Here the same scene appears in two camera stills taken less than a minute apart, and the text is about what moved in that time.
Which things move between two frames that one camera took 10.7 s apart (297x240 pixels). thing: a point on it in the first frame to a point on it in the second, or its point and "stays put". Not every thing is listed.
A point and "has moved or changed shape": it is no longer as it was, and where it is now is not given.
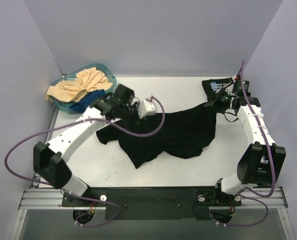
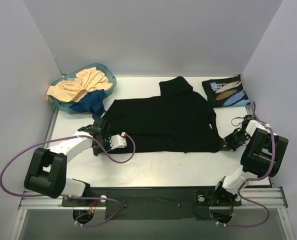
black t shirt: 184,134 has moved or changed shape
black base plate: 153,203 stays put
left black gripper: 132,110 to 101,137
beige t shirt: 74,89 stays put
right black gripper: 220,100 to 230,140
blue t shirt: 86,102 stays put
